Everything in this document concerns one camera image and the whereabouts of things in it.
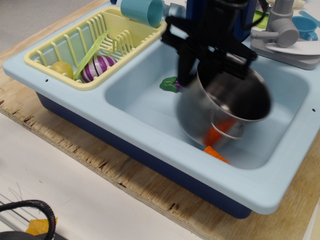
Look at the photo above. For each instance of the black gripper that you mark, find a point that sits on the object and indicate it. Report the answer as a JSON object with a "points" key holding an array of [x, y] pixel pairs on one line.
{"points": [[211, 23]]}

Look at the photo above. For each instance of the green toy eggplant stem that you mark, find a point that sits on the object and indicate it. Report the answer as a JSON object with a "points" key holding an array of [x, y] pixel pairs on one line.
{"points": [[171, 84]]}

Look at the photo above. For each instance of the green plastic plate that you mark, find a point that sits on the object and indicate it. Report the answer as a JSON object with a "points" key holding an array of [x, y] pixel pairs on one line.
{"points": [[258, 16]]}

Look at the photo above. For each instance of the light blue toy sink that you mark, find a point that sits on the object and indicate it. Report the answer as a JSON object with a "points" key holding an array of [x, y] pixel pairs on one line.
{"points": [[130, 112]]}

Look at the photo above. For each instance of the yellow tape piece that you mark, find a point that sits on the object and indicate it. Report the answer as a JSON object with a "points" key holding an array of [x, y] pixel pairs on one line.
{"points": [[38, 227]]}

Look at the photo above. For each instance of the dark blue plastic box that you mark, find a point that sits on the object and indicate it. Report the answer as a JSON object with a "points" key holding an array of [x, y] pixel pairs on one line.
{"points": [[246, 22]]}

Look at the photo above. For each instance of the orange toy carrot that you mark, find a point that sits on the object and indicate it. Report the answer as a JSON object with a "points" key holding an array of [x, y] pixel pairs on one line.
{"points": [[209, 150]]}

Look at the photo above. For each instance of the white plastic plate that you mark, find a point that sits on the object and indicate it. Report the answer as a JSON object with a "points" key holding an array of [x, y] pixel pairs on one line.
{"points": [[303, 48]]}

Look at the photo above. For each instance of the teal plastic cup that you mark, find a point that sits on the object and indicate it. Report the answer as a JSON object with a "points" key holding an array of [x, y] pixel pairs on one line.
{"points": [[147, 12]]}

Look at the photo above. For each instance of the yellow dish rack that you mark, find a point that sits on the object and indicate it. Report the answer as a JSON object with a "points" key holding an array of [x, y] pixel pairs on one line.
{"points": [[126, 39]]}

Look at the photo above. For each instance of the green plastic utensil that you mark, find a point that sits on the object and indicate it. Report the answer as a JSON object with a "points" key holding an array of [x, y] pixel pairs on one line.
{"points": [[90, 53]]}

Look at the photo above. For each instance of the blue plastic scoop cup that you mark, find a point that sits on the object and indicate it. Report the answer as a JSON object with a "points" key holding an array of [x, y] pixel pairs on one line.
{"points": [[306, 25]]}

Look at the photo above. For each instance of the wooden plywood board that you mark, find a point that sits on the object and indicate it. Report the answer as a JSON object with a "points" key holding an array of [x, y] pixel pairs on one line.
{"points": [[98, 193]]}

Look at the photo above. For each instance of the grey toy faucet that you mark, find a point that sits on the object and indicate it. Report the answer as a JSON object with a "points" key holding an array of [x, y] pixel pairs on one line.
{"points": [[281, 30]]}

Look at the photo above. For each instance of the stainless steel pot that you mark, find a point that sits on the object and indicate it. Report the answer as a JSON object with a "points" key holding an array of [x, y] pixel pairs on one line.
{"points": [[215, 106]]}

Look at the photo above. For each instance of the yellow toy fruit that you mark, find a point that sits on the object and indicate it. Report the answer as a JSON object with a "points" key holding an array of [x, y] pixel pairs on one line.
{"points": [[63, 68]]}

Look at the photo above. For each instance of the purple striped toy eggplant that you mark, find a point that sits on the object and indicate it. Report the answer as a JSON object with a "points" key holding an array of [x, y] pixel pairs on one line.
{"points": [[96, 67]]}

